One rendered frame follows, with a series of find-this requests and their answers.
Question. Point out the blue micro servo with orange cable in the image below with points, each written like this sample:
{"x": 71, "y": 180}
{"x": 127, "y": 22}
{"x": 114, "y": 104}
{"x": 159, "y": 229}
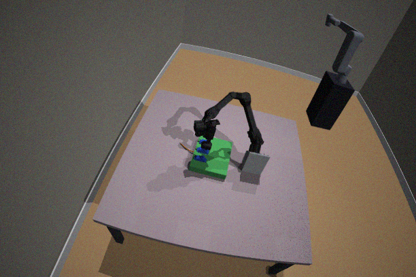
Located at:
{"x": 202, "y": 150}

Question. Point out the green flat block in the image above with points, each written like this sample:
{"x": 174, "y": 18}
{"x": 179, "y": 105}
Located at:
{"x": 216, "y": 162}

